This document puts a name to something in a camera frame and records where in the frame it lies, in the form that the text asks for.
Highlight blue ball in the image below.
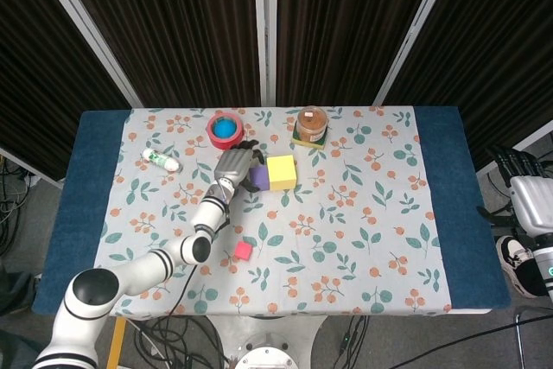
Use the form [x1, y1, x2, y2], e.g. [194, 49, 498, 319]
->
[213, 120, 237, 139]

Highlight dark ribbed partition panel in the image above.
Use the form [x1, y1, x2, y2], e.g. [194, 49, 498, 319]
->
[384, 0, 553, 171]
[276, 0, 444, 106]
[54, 0, 263, 109]
[0, 0, 130, 180]

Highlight long black floor cable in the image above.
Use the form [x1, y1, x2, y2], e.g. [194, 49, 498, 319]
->
[397, 312, 553, 369]

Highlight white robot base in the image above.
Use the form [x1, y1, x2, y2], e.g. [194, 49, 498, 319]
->
[200, 315, 329, 369]

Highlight tangled black floor cables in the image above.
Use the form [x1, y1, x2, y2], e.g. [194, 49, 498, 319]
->
[0, 156, 29, 258]

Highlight white green plastic bottle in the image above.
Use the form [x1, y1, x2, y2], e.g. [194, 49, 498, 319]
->
[142, 148, 181, 173]

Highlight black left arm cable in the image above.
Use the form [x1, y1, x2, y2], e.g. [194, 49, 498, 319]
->
[166, 208, 232, 318]

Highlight clear jar of rubber bands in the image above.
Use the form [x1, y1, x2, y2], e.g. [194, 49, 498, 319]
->
[296, 105, 329, 143]

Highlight black cable with green light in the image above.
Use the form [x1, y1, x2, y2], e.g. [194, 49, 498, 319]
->
[339, 315, 371, 355]

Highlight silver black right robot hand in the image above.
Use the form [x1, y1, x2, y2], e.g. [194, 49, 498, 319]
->
[486, 146, 553, 232]

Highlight large yellow foam cube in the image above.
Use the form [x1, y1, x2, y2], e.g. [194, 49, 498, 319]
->
[266, 154, 298, 192]

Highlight blue felt table cover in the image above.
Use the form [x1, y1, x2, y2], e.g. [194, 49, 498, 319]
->
[32, 105, 511, 314]

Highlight white partition base rail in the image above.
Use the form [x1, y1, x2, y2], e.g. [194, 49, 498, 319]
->
[0, 146, 66, 191]
[474, 130, 553, 178]

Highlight metal chair leg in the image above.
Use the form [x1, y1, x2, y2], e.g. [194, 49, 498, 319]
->
[512, 304, 553, 369]

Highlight red tape roll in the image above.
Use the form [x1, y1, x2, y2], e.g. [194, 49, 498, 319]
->
[206, 112, 245, 150]

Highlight floral print tablecloth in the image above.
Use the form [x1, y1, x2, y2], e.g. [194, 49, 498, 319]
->
[92, 107, 453, 316]

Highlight white partition frame post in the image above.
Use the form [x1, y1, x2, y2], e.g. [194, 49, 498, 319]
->
[252, 0, 277, 106]
[372, 0, 454, 106]
[28, 0, 143, 109]

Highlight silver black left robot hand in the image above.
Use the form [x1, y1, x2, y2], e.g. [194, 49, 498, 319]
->
[213, 139, 267, 193]

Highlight yellow green sponge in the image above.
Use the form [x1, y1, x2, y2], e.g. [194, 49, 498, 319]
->
[291, 124, 328, 150]

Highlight purple foam cube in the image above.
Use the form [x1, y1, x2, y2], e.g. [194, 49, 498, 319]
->
[249, 164, 270, 192]

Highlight black floor cable bundle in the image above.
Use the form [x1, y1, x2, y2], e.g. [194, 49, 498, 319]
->
[131, 315, 232, 369]

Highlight white black sneaker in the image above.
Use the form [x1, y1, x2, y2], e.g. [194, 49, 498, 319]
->
[495, 234, 548, 299]

